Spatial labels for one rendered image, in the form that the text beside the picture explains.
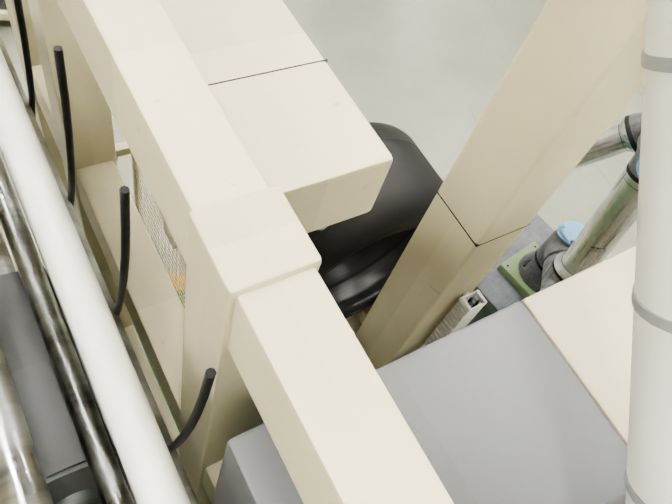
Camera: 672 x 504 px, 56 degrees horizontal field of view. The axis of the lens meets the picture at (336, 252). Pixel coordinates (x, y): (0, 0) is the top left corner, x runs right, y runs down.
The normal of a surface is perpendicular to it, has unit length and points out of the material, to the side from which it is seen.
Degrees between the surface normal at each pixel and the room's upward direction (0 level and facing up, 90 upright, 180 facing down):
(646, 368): 102
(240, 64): 0
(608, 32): 90
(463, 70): 0
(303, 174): 0
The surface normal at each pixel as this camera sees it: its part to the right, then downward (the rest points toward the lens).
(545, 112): -0.85, 0.31
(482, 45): 0.22, -0.53
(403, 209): 0.54, 0.12
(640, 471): -0.97, 0.21
